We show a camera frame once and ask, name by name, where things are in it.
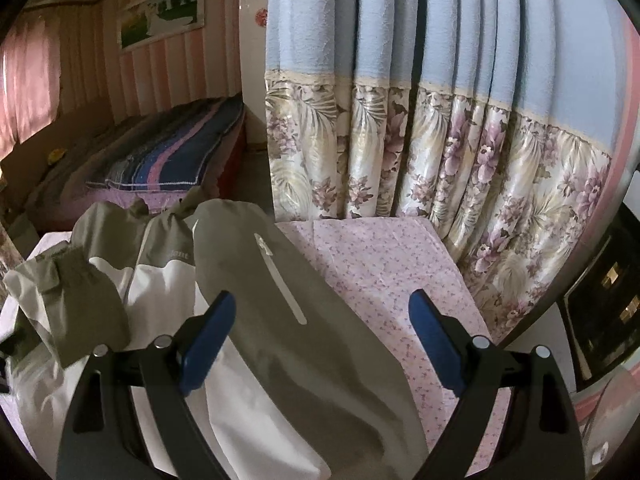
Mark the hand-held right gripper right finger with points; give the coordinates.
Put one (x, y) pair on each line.
(435, 340)

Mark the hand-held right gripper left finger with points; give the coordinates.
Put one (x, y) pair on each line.
(210, 340)

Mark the grey and white jacket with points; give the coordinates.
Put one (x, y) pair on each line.
(300, 335)

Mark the pink floral bed sheet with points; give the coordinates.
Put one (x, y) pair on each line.
(390, 270)

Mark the dark glass cabinet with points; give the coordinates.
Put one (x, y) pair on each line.
(600, 310)

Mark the striped blanket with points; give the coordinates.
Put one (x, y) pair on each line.
(165, 155)

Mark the brown patterned curtain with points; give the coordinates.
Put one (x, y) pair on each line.
(7, 255)

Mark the yellow toy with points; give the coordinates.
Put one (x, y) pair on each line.
(55, 155)

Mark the brown headboard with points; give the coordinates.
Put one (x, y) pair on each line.
(60, 130)

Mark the white wardrobe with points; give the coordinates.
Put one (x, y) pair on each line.
(252, 85)

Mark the blue floral curtain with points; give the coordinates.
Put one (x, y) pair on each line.
(400, 35)

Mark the pink curtain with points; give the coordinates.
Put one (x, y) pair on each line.
(27, 80)

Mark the red flower sticker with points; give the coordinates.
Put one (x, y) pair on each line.
(261, 17)

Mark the wall poster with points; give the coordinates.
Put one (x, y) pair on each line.
(160, 15)

